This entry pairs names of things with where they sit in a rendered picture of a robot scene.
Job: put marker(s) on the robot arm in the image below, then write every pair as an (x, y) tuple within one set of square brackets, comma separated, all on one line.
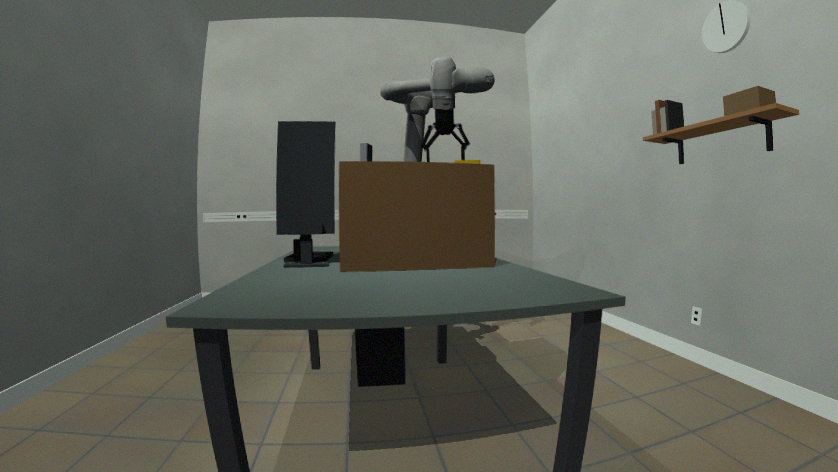
[(445, 80)]

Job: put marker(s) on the brown wooden chest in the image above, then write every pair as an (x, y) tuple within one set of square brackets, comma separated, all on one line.
[(396, 216)]

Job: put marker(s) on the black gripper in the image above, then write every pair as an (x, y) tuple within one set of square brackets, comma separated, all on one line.
[(444, 125)]

